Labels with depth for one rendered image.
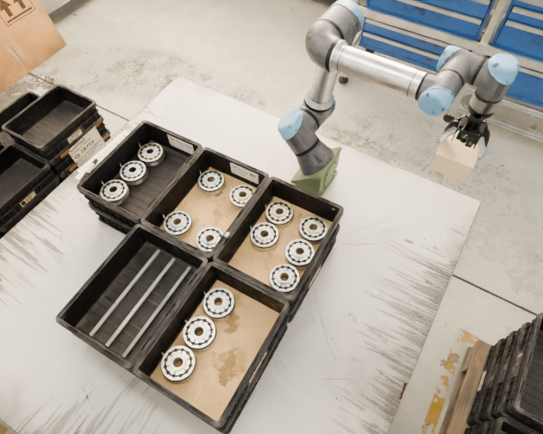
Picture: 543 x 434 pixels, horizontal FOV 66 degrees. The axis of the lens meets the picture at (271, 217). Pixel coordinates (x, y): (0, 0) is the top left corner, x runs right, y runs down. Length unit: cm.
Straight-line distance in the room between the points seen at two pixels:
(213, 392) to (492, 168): 235
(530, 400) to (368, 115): 205
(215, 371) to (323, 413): 37
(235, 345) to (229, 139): 100
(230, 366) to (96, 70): 291
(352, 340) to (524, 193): 185
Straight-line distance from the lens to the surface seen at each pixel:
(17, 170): 268
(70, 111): 269
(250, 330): 137
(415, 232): 176
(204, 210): 160
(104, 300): 152
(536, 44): 291
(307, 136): 164
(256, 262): 146
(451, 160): 145
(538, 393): 192
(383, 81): 123
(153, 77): 355
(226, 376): 135
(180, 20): 414
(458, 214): 186
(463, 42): 292
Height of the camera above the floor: 214
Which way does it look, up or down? 57 degrees down
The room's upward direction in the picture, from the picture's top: 2 degrees counter-clockwise
